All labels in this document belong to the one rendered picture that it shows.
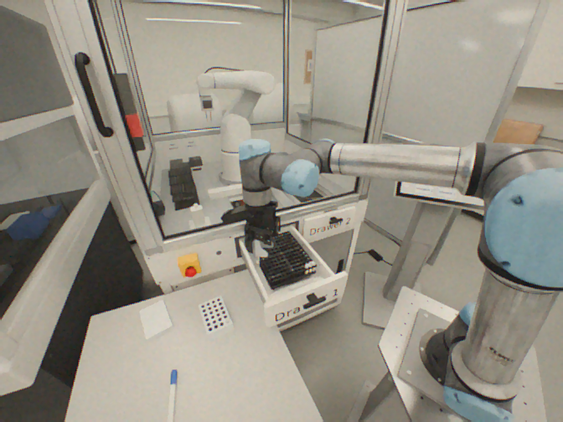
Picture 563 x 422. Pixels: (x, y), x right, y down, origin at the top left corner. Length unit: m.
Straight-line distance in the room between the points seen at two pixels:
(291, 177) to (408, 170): 0.22
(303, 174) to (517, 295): 0.36
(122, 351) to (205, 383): 0.30
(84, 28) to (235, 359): 0.92
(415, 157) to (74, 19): 0.75
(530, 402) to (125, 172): 1.30
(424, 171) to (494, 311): 0.25
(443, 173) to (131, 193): 0.77
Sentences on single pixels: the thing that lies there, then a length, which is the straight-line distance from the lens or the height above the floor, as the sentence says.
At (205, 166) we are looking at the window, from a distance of 0.74.
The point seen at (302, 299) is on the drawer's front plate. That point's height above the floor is 0.90.
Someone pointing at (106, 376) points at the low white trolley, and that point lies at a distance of 0.90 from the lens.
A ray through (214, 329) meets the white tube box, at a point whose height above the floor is 0.80.
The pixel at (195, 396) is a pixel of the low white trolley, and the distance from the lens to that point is 0.77.
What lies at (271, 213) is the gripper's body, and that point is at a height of 1.17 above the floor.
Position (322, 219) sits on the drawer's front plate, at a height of 0.91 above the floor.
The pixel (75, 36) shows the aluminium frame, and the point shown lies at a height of 1.58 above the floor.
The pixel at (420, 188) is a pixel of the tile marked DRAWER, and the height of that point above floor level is 1.00.
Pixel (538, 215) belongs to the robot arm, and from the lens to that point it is 0.33.
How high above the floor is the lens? 1.47
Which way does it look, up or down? 32 degrees down
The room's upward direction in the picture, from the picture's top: straight up
